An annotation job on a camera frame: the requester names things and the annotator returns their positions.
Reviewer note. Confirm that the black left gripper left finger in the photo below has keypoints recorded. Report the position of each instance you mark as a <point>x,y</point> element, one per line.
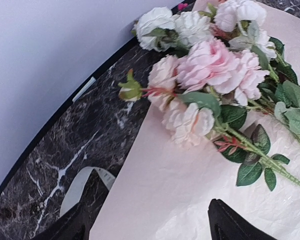
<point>73,225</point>

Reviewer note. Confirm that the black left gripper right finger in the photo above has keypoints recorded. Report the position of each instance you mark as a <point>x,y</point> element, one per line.
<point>227,224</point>

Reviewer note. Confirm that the cream printed ribbon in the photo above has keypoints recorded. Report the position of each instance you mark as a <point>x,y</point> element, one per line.
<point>76,189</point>

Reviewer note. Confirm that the pink fake flower bunch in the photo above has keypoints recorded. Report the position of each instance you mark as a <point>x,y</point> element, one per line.
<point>207,94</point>

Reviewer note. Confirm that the pink wrapping paper sheet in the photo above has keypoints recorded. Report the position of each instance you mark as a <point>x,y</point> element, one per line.
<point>164,189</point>

